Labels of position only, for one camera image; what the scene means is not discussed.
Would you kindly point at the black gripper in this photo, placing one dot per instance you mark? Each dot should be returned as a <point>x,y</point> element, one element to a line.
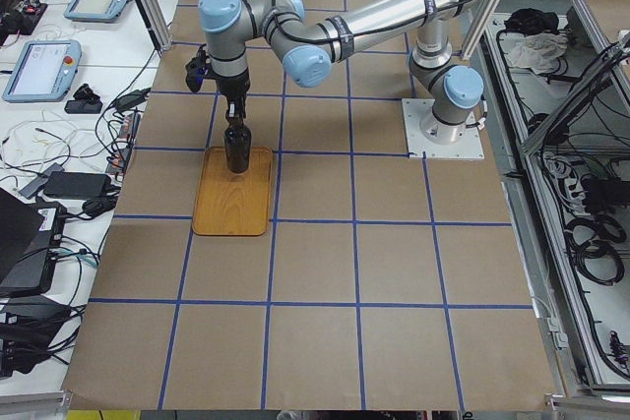
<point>232,87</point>

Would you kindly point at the dark wine bottle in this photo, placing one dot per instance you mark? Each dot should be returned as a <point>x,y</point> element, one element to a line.
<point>237,141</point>

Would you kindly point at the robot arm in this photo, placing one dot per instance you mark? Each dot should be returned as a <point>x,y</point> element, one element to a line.
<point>308,52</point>

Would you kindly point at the wooden tray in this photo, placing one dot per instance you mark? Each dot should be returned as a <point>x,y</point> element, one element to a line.
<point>230,204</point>

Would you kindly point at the teach pendant lower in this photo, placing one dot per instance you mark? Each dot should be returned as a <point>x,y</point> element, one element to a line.
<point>44,72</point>

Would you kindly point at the black laptop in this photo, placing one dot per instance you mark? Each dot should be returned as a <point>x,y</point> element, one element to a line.
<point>30,234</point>

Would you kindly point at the white cloth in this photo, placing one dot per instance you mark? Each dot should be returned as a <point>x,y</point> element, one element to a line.
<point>539,53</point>

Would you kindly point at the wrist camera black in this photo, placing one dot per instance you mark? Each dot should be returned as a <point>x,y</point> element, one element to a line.
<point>198,69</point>

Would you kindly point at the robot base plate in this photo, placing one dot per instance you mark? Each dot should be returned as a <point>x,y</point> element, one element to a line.
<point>428,138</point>

